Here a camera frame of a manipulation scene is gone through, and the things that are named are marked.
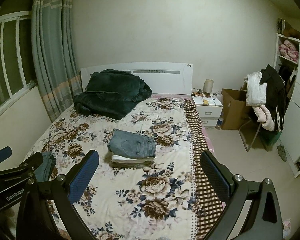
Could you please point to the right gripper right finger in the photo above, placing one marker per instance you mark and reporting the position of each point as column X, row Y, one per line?
column 234, row 191

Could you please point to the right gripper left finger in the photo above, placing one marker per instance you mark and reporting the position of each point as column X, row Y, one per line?
column 67, row 189

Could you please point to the blue denim shorts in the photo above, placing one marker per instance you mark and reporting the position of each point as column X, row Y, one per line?
column 132, row 145

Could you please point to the dark grey folded pants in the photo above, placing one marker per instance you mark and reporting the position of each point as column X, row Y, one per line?
column 44, row 171

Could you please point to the metal folding chair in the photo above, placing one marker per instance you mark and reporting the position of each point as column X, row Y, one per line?
column 251, row 132

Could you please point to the olive folded pants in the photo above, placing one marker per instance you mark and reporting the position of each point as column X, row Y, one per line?
column 131, row 165

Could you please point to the white folded pants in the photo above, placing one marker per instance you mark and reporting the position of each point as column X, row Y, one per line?
column 124, row 160

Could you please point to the grey slipper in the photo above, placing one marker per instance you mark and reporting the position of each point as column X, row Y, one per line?
column 282, row 153

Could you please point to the floral bed cover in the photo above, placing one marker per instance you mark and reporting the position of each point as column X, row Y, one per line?
column 169, row 198

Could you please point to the plastic water bottle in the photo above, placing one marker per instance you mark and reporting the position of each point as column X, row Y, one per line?
column 219, row 123

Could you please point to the pink garment on chair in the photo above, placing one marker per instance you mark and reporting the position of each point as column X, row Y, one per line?
column 264, row 117

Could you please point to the white nightstand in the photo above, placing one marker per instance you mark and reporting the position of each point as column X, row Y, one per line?
column 209, row 110

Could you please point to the brown cardboard box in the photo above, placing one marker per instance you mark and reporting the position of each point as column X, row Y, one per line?
column 235, row 111

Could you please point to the white jacket on chair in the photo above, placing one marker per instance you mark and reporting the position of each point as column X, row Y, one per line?
column 256, row 92

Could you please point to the black garment on chair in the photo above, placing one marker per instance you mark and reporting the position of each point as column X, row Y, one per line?
column 275, row 96

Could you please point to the dark green blanket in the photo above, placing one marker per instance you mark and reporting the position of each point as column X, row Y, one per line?
column 112, row 93

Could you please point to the beige table lamp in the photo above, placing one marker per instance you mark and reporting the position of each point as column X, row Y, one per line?
column 208, row 86

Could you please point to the green grey curtain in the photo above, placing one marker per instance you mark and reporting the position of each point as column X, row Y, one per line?
column 53, row 55

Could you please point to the white headboard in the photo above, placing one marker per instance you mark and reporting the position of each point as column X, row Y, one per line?
column 162, row 77

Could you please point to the white wardrobe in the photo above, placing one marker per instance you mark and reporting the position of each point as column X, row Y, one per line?
column 290, row 137

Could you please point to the pink folded bedding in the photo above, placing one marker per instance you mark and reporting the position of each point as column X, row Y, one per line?
column 288, row 50

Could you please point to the window frame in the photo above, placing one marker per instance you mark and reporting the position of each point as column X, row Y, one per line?
column 16, row 64

